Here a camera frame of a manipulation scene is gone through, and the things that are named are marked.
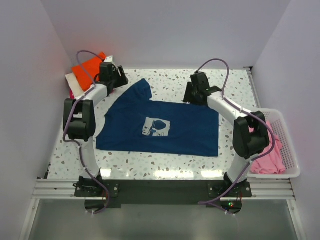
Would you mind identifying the white plastic basket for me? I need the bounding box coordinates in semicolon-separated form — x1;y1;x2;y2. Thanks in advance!
247;107;301;180

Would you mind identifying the purple cable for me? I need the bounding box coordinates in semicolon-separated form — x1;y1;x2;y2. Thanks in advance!
197;58;276;209
61;50;111;215

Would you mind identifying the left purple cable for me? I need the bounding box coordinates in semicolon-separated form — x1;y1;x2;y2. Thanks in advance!
61;50;111;215

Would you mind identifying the pink t-shirt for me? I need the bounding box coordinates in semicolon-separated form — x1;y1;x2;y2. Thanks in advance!
250;133;286;175

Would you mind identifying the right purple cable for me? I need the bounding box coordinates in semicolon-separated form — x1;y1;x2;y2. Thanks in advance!
197;58;276;209

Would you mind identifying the white folded t-shirt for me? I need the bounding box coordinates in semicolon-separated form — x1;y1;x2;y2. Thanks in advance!
65;73;84;98

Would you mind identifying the blue mickey t-shirt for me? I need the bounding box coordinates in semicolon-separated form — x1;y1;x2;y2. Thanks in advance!
96;79;219;157

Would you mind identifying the orange folded t-shirt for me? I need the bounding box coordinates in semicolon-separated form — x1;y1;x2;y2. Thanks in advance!
71;51;107;92

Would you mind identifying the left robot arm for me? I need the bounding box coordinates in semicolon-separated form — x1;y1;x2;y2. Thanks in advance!
62;62;129;196

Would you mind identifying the red folded t-shirt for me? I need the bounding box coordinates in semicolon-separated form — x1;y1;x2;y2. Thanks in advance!
69;89;75;99

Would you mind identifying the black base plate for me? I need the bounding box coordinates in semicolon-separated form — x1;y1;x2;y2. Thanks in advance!
73;177;253;214

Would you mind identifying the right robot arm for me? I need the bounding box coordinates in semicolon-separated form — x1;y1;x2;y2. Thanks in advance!
183;72;270;197

